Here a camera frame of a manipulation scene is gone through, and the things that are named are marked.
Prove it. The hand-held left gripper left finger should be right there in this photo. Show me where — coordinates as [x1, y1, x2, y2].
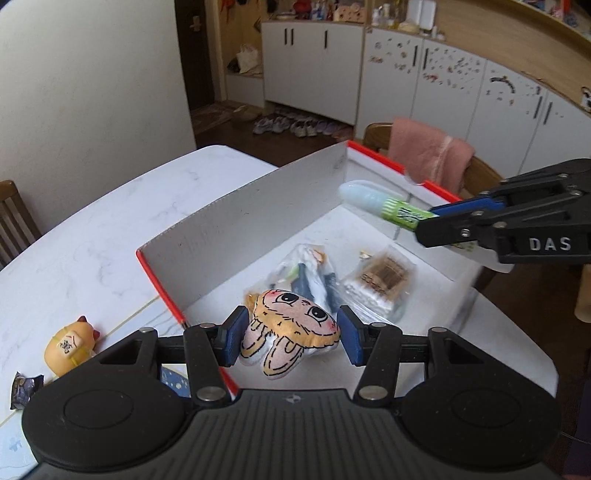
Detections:
[99, 305, 250, 408]

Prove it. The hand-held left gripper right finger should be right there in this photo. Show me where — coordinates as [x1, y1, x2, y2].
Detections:
[337, 305, 489, 402]

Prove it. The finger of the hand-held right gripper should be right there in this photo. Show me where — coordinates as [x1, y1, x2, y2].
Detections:
[428, 158, 591, 219]
[414, 190, 583, 249]

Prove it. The round rabbit plush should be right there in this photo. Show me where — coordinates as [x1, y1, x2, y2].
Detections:
[240, 288, 343, 380]

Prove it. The cotton swab pack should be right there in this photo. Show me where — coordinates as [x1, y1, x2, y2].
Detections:
[342, 247, 417, 324]

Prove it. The clear plastic bag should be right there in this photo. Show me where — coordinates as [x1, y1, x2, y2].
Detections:
[265, 242, 341, 319]

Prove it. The green and white tube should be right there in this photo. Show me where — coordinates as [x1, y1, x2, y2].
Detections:
[338, 180, 441, 230]

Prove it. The red cardboard box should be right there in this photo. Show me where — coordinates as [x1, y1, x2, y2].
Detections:
[136, 140, 481, 400]

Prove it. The yellow pig squishy toy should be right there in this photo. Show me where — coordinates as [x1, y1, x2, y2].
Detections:
[45, 316, 102, 373]

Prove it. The black snack packet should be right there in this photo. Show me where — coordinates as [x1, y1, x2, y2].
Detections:
[10, 371, 45, 409]

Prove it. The pink towel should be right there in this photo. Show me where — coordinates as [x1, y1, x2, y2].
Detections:
[388, 117, 476, 195]

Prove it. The wooden chair with towel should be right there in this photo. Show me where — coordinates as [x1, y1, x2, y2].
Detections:
[362, 122, 505, 200]

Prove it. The white cabinet with stickers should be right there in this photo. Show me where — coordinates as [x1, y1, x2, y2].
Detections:
[355, 27, 591, 186]

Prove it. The row of shoes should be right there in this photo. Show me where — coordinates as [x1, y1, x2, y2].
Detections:
[252, 108, 356, 140]

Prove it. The white lower cabinet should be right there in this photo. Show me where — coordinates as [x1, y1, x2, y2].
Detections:
[261, 20, 368, 128]

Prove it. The wooden slat-back chair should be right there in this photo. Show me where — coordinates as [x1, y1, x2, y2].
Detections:
[0, 179, 42, 271]

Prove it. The white tote bag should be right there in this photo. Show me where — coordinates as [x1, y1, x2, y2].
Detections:
[235, 43, 264, 75]

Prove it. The dark door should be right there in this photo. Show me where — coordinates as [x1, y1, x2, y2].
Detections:
[174, 0, 217, 112]

